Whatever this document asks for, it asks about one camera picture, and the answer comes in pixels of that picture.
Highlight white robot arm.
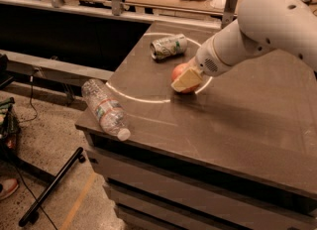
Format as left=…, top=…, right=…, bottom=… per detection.
left=171, top=0, right=317, bottom=92

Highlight dark bag on floor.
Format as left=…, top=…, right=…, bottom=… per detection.
left=0, top=97, right=20, bottom=151

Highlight metal rail bracket right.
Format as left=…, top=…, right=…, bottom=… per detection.
left=221, top=0, right=238, bottom=28

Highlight black metal floor bar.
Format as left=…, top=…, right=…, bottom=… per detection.
left=19, top=147, right=85, bottom=227

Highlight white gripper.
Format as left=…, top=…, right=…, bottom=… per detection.
left=170, top=35, right=233, bottom=93

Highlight clear plastic water bottle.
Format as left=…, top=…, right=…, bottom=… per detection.
left=81, top=78, right=131, bottom=141

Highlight green 7up can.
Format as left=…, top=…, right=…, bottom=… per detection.
left=150, top=34, right=187, bottom=60

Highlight grey drawer cabinet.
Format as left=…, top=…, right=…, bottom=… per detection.
left=83, top=133, right=317, bottom=230

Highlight white and orange shoe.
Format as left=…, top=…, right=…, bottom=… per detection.
left=0, top=178, right=19, bottom=200

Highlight red apple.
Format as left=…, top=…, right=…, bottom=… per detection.
left=170, top=62, right=200, bottom=94

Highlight black floor cable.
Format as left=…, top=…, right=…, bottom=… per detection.
left=18, top=73, right=39, bottom=124

